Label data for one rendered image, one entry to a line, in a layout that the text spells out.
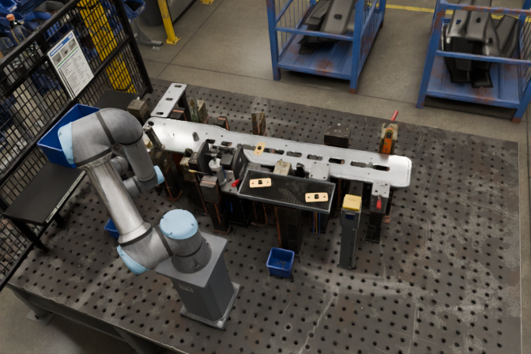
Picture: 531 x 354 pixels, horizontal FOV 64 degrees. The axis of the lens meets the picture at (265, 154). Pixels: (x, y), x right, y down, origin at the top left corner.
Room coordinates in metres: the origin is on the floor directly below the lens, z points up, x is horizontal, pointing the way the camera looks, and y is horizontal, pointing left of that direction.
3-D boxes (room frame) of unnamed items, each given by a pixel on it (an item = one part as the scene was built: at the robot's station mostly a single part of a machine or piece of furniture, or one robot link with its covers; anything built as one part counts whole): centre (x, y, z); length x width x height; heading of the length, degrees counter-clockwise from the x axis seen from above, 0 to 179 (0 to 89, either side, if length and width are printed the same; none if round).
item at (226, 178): (1.28, 0.19, 0.94); 0.18 x 0.13 x 0.49; 68
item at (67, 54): (1.91, 0.93, 1.30); 0.23 x 0.02 x 0.31; 158
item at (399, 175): (1.43, 0.00, 1.00); 1.38 x 0.22 x 0.02; 68
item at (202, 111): (1.78, 0.32, 0.87); 0.12 x 0.09 x 0.35; 158
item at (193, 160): (1.32, 0.31, 0.91); 0.07 x 0.05 x 0.42; 158
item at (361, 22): (3.63, -0.80, 0.47); 1.20 x 0.80 x 0.95; 152
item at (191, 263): (0.84, 0.32, 1.15); 0.15 x 0.15 x 0.10
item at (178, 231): (0.83, 0.33, 1.27); 0.13 x 0.12 x 0.14; 117
